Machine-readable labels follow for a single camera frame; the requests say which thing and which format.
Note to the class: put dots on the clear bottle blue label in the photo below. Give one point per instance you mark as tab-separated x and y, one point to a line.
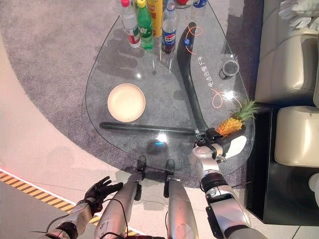
198	10

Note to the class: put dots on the beige leather seat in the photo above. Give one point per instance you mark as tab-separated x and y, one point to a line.
297	137

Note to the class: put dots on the yellow pineapple with green crown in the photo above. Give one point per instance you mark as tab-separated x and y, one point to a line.
230	125

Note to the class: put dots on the clear bottle red cap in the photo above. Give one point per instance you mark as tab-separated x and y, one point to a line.
130	27

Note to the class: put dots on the silver robot leg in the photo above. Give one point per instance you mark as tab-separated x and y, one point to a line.
117	209
178	206

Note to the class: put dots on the black curved table frame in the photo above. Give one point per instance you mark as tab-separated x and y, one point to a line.
185	72

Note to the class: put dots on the yellow tall can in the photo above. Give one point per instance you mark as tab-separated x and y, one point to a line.
155	17

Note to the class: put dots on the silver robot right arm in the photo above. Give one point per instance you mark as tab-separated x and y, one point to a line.
224	206

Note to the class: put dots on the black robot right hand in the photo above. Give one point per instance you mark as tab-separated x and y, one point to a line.
234	147

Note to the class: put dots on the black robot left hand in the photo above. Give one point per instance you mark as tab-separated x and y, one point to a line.
97	194

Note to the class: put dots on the cola bottle blue label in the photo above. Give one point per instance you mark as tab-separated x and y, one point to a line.
169	37

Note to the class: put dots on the green soda bottle yellow cap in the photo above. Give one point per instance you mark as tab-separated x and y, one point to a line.
145	30

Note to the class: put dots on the white rounded object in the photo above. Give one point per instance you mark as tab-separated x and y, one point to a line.
314	185

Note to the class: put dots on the white feathery decoration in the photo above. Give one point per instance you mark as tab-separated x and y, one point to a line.
299	15

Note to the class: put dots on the round cream plate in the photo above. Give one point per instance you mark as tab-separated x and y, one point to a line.
126	102

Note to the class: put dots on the grey carpet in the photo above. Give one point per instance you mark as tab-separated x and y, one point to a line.
49	49

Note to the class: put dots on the silver robot left leg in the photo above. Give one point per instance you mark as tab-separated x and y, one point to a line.
117	209

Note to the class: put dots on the black cup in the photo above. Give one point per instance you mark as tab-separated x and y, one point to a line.
229	69

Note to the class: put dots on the beige leather sofa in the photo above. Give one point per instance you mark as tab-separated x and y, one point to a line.
281	62

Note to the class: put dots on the red round lid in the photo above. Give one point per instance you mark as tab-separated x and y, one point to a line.
183	2

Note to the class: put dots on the black side table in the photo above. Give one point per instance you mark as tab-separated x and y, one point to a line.
274	189

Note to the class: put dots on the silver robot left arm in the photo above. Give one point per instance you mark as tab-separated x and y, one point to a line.
79	219

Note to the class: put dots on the yellow black hazard tape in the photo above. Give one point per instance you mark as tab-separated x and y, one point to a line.
45	196

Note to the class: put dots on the silver robot right leg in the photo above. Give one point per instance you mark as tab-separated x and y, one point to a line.
178	206

